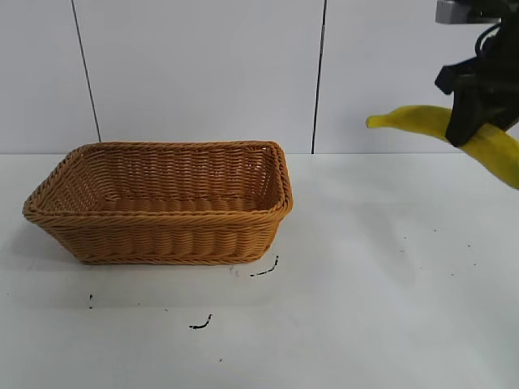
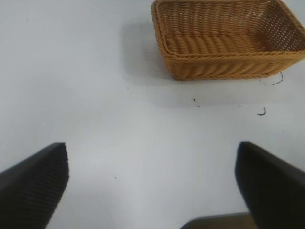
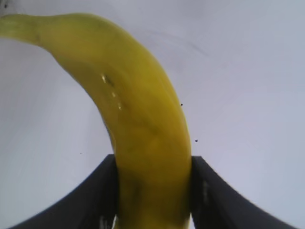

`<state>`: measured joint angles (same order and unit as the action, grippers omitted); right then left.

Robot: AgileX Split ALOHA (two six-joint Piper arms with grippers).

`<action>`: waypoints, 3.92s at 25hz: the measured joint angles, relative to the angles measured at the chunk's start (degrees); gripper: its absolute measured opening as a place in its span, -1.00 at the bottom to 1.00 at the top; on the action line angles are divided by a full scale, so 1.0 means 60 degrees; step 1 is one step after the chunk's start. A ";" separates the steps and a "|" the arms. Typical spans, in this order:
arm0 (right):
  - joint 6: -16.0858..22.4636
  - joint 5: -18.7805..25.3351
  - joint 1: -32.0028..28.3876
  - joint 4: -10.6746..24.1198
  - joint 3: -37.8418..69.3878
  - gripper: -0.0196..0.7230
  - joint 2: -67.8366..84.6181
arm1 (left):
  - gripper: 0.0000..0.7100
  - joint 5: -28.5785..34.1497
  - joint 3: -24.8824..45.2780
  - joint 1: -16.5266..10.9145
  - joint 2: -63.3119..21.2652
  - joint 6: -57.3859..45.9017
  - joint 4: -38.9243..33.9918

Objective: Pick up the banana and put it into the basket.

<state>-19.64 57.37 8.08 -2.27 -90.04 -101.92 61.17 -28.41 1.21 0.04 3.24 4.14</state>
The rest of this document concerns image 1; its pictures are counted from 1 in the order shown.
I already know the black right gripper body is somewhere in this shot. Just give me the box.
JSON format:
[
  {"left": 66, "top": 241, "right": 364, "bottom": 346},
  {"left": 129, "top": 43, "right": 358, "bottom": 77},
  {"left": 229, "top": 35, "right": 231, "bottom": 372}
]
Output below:
[{"left": 435, "top": 19, "right": 519, "bottom": 113}]

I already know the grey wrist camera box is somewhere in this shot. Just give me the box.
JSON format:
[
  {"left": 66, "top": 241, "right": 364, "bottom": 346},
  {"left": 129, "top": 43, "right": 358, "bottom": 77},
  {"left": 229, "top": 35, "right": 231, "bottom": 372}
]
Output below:
[{"left": 435, "top": 0, "right": 484, "bottom": 24}]

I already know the yellow banana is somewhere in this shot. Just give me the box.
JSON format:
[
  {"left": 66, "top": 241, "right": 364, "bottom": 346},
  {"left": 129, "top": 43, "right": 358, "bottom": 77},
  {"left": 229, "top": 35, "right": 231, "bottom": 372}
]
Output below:
[{"left": 366, "top": 105, "right": 519, "bottom": 188}]

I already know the tan woven wicker basket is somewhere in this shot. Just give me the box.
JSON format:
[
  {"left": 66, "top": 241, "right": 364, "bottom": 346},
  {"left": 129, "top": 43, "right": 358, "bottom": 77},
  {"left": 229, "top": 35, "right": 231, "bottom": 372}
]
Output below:
[{"left": 22, "top": 140, "right": 294, "bottom": 267}]

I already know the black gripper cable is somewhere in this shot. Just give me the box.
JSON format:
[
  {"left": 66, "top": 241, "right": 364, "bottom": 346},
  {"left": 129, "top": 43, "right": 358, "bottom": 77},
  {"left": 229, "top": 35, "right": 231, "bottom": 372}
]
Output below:
[{"left": 473, "top": 20, "right": 504, "bottom": 62}]

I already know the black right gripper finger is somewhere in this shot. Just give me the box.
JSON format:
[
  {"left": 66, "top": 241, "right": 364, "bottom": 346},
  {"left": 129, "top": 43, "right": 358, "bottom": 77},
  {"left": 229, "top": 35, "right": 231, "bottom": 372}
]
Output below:
[
  {"left": 480, "top": 96, "right": 519, "bottom": 132},
  {"left": 444, "top": 85, "right": 484, "bottom": 148}
]

